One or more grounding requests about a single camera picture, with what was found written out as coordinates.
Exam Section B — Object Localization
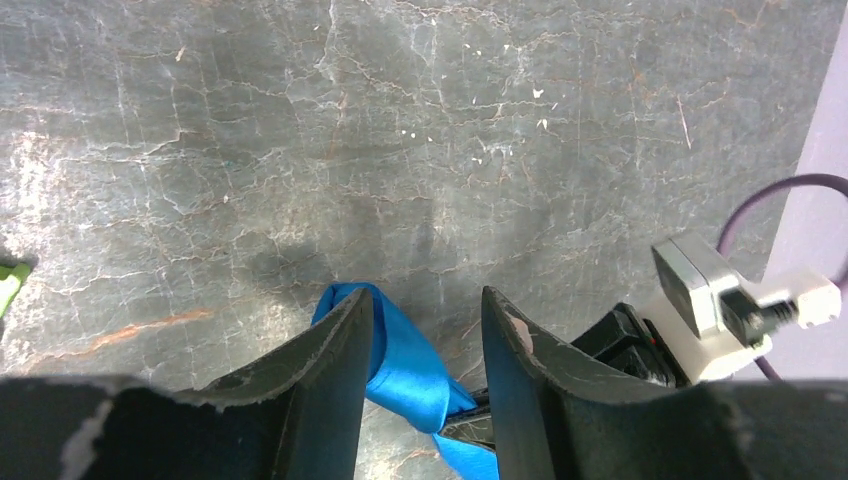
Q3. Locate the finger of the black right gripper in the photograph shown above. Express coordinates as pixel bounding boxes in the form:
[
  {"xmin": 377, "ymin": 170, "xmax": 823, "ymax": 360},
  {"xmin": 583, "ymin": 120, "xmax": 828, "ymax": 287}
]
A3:
[{"xmin": 439, "ymin": 389, "xmax": 496, "ymax": 452}]

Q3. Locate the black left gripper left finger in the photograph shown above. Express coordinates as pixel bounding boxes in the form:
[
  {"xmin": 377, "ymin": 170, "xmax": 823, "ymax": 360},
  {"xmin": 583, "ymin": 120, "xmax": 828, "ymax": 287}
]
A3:
[{"xmin": 1, "ymin": 289, "xmax": 373, "ymax": 479}]

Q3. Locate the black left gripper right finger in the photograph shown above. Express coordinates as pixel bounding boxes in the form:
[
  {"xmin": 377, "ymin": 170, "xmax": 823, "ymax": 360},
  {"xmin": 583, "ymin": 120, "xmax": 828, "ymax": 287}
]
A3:
[{"xmin": 481, "ymin": 287, "xmax": 847, "ymax": 479}]

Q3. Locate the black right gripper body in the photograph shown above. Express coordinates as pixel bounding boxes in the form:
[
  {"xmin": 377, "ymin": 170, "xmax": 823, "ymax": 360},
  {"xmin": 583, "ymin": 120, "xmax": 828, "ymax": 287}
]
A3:
[{"xmin": 571, "ymin": 302, "xmax": 692, "ymax": 388}]

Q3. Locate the blue cloth napkin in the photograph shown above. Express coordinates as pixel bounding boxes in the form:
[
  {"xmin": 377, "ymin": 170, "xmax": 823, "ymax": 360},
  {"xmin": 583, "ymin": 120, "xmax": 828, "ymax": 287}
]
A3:
[{"xmin": 311, "ymin": 282, "xmax": 499, "ymax": 479}]

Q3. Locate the green owl toy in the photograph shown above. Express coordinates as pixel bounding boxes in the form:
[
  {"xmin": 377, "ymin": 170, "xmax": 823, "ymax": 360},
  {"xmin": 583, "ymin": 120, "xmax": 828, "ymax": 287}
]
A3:
[{"xmin": 0, "ymin": 263, "xmax": 31, "ymax": 317}]

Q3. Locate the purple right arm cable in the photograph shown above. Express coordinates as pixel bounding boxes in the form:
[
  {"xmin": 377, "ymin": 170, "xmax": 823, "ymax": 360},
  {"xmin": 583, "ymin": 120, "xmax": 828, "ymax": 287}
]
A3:
[{"xmin": 716, "ymin": 173, "xmax": 848, "ymax": 383}]

